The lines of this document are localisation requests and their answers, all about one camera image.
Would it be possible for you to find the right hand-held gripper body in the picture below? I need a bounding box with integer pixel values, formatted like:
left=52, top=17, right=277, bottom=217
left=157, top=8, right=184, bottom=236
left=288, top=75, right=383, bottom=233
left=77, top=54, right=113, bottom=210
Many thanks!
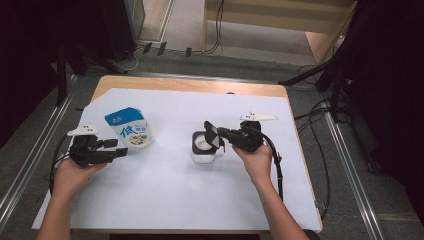
left=231, top=112, right=279, bottom=154

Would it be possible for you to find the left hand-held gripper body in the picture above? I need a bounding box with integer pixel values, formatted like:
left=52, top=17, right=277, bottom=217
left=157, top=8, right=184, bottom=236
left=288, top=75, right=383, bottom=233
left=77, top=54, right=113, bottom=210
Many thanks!
left=66, top=124, right=108, bottom=168

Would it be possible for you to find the blue and white salt bag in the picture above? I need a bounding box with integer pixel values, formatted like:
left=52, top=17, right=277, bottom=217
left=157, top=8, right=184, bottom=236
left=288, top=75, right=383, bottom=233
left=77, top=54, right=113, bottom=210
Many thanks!
left=104, top=106, right=154, bottom=152

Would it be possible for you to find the clear jar with black lid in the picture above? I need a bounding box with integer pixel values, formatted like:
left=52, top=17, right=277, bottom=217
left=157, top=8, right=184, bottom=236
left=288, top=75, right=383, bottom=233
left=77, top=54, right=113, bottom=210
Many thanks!
left=191, top=120, right=225, bottom=164

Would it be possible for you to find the person's right hand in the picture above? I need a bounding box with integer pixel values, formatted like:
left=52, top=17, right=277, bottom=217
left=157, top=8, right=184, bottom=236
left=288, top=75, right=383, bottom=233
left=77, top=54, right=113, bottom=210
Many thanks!
left=232, top=144, right=274, bottom=186

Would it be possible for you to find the person's left hand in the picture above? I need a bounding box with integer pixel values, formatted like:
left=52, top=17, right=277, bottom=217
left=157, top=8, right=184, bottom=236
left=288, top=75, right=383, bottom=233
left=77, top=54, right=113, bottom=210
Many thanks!
left=53, top=158, right=108, bottom=198

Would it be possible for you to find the white paper sheet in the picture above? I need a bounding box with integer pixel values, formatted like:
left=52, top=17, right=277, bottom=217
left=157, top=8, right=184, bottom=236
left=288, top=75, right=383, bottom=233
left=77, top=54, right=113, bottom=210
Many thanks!
left=31, top=87, right=322, bottom=233

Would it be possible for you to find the black metal stand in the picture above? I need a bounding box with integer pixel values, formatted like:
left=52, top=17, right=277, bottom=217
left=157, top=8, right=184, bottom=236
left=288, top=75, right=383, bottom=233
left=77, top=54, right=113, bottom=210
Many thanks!
left=54, top=39, right=129, bottom=107
left=279, top=56, right=349, bottom=124

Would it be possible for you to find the dark curtain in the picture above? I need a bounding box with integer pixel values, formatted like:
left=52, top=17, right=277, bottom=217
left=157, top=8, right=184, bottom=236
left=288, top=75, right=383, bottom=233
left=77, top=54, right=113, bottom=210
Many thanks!
left=0, top=0, right=134, bottom=149
left=333, top=0, right=424, bottom=228

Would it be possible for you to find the light wooden shelf unit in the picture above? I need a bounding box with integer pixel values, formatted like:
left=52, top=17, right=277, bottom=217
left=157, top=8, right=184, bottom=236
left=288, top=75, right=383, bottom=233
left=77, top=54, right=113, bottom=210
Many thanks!
left=202, top=0, right=358, bottom=66

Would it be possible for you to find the grey cabinet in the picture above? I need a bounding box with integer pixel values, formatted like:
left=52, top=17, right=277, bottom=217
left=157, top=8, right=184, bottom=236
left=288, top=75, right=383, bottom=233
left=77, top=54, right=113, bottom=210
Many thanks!
left=123, top=0, right=146, bottom=39

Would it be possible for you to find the left hand-held gripper black cable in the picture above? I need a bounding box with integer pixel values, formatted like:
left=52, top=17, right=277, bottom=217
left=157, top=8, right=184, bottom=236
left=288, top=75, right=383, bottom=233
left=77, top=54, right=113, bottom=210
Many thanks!
left=49, top=133, right=73, bottom=194

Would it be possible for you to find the hand-held gripper black cable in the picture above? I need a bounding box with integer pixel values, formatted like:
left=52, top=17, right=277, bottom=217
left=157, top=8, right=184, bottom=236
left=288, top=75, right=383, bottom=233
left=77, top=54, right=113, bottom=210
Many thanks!
left=49, top=133, right=73, bottom=194
left=259, top=131, right=284, bottom=201

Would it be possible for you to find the right hand-held gripper black cable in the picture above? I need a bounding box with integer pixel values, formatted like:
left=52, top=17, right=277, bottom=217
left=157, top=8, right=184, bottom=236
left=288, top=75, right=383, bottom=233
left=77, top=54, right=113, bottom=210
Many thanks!
left=259, top=131, right=284, bottom=201

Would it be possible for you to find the metal floor rail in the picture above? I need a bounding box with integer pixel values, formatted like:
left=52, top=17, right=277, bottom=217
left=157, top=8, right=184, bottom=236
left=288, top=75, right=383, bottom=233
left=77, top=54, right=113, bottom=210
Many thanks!
left=321, top=109, right=384, bottom=240
left=0, top=74, right=78, bottom=231

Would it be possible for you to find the white floor cable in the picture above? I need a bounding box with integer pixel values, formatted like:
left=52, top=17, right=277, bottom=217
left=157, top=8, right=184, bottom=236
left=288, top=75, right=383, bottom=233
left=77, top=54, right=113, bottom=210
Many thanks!
left=111, top=46, right=146, bottom=73

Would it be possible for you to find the black floor cable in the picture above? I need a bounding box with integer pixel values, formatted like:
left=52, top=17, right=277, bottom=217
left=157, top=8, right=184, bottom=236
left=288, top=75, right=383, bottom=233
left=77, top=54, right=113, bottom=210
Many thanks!
left=294, top=64, right=333, bottom=221

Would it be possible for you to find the black hanging cable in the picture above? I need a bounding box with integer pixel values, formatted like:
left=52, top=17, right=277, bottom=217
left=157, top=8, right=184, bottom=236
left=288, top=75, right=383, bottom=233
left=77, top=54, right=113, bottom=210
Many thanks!
left=203, top=0, right=225, bottom=54

